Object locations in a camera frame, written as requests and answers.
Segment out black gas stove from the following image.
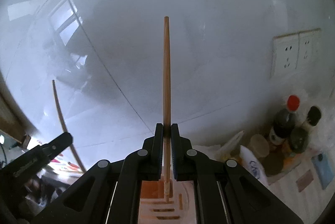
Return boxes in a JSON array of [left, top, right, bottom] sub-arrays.
[[24, 175, 70, 216]]

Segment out clear plastic bag left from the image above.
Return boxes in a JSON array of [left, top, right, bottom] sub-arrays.
[[194, 130, 245, 162]]

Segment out beige cylindrical utensil holder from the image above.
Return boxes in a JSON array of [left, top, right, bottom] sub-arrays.
[[137, 173, 197, 224]]

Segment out white seasoning packet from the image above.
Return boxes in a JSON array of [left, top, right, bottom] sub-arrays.
[[240, 145, 269, 187]]

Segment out brown lidded jar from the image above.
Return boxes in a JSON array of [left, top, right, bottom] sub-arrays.
[[247, 134, 270, 159]]

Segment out black cap soy bottle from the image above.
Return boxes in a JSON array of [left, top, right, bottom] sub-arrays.
[[288, 106, 322, 154]]

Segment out small brown card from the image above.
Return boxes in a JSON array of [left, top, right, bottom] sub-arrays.
[[296, 170, 313, 192]]

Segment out blue smartphone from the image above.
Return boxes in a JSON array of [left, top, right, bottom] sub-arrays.
[[311, 153, 334, 190]]

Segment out colourful wall stickers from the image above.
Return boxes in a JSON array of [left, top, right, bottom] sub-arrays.
[[49, 147, 82, 174]]

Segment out middle wall socket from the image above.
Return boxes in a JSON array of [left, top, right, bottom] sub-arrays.
[[296, 28, 321, 70]]

